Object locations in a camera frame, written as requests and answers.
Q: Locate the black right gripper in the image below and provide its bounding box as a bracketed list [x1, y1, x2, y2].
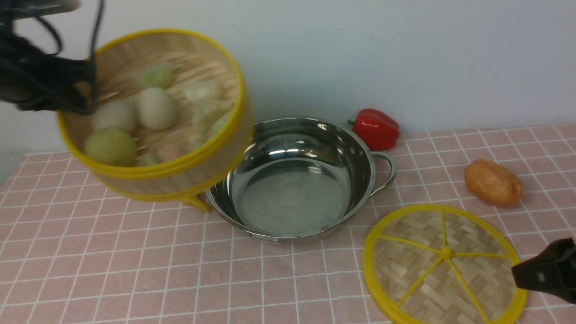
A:
[511, 238, 576, 304]

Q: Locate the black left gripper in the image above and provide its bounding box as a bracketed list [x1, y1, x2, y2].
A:
[0, 31, 97, 115]

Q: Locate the woven bamboo steamer lid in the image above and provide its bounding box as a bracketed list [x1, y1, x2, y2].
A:
[362, 204, 527, 324]

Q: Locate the yellow rimmed bamboo steamer basket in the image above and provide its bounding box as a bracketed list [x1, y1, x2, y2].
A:
[58, 28, 254, 202]

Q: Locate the stainless steel pot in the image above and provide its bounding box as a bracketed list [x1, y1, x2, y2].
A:
[206, 117, 396, 245]

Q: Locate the white steamed bun front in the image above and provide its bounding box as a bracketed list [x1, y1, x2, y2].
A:
[91, 100, 138, 135]

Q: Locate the white steamed bun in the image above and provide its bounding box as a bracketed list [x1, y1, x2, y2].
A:
[91, 100, 138, 135]
[137, 87, 179, 131]

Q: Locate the pale green steamed bun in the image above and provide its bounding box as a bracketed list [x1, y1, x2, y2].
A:
[84, 128, 138, 167]

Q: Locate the brown potato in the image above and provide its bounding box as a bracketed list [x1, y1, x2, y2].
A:
[463, 159, 524, 207]

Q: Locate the green dumpling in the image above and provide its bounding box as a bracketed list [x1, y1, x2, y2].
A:
[136, 62, 175, 89]

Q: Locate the pink dumpling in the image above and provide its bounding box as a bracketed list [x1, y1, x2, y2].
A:
[155, 141, 185, 163]

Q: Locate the white dumpling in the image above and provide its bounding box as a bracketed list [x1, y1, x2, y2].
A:
[182, 80, 224, 104]

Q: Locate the yellow banana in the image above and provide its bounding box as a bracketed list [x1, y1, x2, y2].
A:
[180, 195, 211, 212]

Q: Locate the red bell pepper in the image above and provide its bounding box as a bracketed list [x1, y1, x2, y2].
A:
[347, 108, 401, 151]

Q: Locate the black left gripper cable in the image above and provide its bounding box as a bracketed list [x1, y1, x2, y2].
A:
[0, 0, 106, 113]

